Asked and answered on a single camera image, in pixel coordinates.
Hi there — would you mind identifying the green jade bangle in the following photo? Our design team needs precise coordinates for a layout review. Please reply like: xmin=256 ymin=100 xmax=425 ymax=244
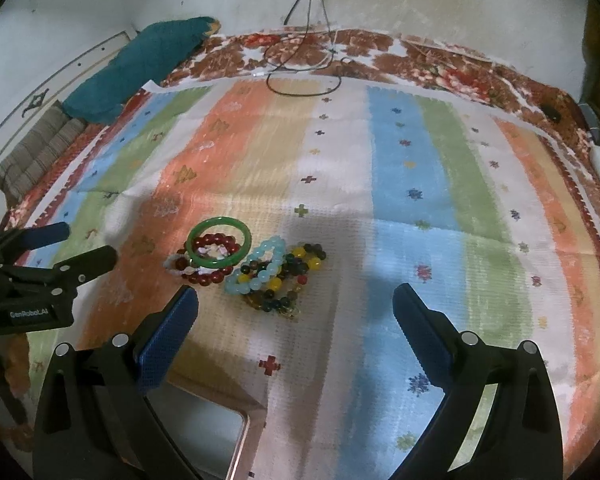
xmin=185 ymin=217 xmax=252 ymax=270

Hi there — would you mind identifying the light blue bead bracelet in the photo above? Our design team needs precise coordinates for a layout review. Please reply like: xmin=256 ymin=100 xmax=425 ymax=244
xmin=223 ymin=234 xmax=287 ymax=296

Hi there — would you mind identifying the yellow black bead bracelet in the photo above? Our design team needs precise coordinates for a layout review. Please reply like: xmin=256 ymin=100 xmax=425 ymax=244
xmin=239 ymin=242 xmax=328 ymax=311

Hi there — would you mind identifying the striped grey cushion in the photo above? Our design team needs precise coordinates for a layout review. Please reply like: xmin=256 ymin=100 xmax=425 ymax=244
xmin=0 ymin=101 xmax=87 ymax=207

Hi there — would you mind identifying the white wooden headboard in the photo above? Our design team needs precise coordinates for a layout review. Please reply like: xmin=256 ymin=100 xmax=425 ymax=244
xmin=0 ymin=28 xmax=137 ymax=162

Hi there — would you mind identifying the teal quilted pillow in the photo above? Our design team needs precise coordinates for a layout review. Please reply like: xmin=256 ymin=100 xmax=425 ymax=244
xmin=61 ymin=16 xmax=220 ymax=125

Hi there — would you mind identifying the striped colourful blanket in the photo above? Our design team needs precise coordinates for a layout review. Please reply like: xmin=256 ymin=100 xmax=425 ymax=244
xmin=27 ymin=77 xmax=600 ymax=479

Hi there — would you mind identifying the small black object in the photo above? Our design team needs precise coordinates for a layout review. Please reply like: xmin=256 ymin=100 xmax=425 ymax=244
xmin=540 ymin=103 xmax=562 ymax=124

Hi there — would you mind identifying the red floral bedsheet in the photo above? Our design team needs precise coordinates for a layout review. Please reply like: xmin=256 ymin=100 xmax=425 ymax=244
xmin=0 ymin=27 xmax=600 ymax=281

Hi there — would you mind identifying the dark red bead bracelet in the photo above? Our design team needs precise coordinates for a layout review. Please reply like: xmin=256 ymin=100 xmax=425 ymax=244
xmin=173 ymin=232 xmax=249 ymax=287

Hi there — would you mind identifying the black charging cable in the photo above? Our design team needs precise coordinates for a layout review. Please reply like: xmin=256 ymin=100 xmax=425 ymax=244
xmin=264 ymin=0 xmax=346 ymax=98

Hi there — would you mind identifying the white charging cable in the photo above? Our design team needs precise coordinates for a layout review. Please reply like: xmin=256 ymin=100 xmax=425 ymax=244
xmin=251 ymin=8 xmax=342 ymax=79

